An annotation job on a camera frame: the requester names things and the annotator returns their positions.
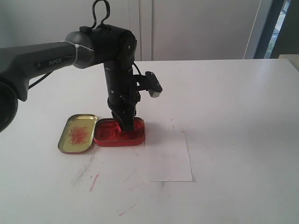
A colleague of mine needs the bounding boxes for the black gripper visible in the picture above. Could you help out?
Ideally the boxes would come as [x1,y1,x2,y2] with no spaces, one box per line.
[104,62,140,132]

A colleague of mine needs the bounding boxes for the red stamp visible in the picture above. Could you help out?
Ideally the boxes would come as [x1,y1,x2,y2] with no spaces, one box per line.
[115,124,135,140]

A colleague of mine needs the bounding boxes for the red ink tin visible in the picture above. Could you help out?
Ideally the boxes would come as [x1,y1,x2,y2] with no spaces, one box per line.
[93,117,145,147]

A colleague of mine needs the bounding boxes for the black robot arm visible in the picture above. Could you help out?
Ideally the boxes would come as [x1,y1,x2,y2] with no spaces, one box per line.
[0,25,138,132]

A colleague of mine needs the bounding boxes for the gold tin lid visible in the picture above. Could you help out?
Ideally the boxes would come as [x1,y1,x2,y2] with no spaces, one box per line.
[58,114,98,154]

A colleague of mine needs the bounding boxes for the white paper sheet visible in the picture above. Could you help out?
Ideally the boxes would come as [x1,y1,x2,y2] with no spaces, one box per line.
[141,123,193,182]

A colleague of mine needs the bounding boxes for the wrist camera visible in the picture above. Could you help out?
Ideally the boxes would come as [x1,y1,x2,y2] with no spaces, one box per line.
[133,71,163,98]

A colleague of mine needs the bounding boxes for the black cable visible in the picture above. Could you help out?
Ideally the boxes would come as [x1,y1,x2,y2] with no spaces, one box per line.
[92,0,111,30]

